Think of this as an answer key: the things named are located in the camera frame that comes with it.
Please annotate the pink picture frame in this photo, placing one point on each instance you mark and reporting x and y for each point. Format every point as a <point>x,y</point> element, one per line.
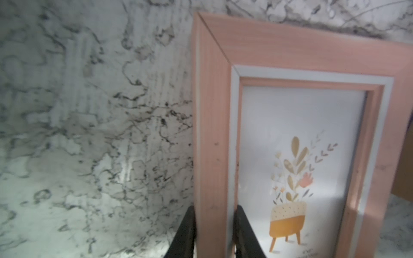
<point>228,52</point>

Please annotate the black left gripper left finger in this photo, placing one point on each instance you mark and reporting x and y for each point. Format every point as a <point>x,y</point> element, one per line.
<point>183,243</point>

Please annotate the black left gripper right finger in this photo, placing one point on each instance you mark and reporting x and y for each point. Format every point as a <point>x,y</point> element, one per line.
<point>245,237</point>

